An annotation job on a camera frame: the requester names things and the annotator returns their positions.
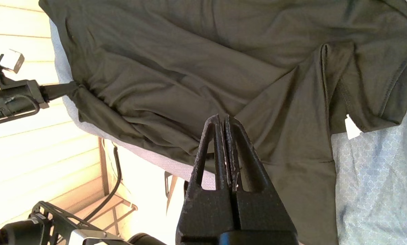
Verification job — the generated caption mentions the black corrugated cable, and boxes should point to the black corrugated cable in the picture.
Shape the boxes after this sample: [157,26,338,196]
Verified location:
[84,143,122,222]

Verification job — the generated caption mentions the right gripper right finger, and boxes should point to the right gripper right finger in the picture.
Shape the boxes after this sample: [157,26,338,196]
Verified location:
[225,115,298,239]

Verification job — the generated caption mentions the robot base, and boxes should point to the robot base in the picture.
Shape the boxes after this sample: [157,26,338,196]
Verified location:
[0,201,168,245]

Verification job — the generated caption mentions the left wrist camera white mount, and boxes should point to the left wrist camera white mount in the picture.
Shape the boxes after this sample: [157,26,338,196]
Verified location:
[0,49,25,89]

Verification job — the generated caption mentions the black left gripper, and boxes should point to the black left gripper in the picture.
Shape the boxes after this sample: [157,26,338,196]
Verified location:
[0,79,79,127]

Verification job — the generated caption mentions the black t-shirt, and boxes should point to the black t-shirt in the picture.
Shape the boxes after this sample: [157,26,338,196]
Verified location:
[38,0,407,245]

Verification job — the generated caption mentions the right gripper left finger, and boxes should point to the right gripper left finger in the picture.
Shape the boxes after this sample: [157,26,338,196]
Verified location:
[175,114,238,245]

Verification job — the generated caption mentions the bed with blue sheet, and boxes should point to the bed with blue sheet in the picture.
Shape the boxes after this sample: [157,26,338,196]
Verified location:
[49,0,407,245]

